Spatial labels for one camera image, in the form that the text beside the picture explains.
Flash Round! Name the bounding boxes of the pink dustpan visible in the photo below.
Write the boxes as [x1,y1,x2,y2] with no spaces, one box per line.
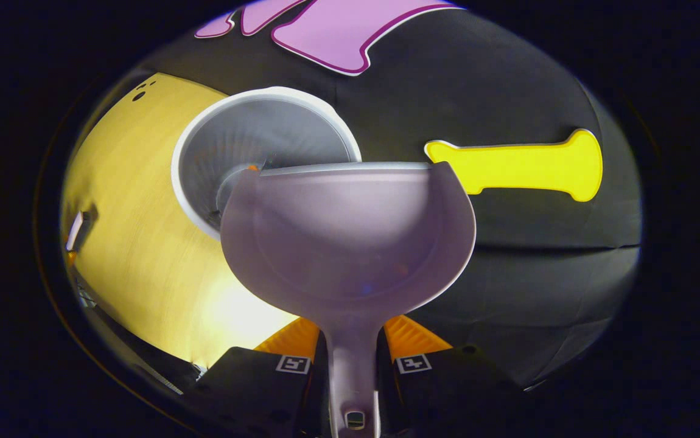
[220,161,478,438]

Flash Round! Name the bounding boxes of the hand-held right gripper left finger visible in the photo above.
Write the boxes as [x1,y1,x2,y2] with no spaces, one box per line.
[194,316,330,438]

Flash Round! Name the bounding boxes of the black backdrop cloth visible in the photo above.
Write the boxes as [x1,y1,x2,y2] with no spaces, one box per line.
[134,0,644,390]

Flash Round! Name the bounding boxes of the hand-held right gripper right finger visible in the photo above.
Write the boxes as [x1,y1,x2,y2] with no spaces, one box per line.
[377,315,528,438]

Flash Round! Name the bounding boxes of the grey ribbed garbage bin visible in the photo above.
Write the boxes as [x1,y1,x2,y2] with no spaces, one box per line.
[170,86,363,242]

